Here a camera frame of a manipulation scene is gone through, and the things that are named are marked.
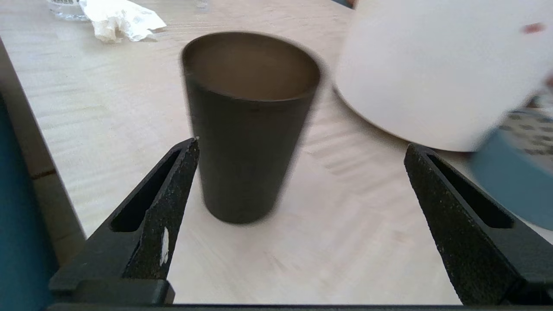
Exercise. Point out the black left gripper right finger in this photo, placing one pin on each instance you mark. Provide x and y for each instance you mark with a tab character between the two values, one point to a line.
479	242

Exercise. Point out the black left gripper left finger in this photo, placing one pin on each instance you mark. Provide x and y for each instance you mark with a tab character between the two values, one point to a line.
142	233

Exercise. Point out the black plastic cup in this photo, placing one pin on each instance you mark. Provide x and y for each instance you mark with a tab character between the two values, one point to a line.
248	129

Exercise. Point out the large round perforated drip tray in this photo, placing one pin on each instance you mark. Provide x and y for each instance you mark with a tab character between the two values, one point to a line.
514	172

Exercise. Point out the blue-grey upholstered booth bench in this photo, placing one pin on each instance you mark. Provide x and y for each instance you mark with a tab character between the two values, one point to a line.
21	216

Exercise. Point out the large dark tea dispenser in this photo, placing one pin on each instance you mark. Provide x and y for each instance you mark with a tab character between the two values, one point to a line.
432	73

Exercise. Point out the crumpled white tissue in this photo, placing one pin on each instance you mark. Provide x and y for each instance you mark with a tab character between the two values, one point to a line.
121	19

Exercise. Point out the clear plastic bottle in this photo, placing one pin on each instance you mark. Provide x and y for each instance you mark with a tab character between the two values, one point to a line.
65	9

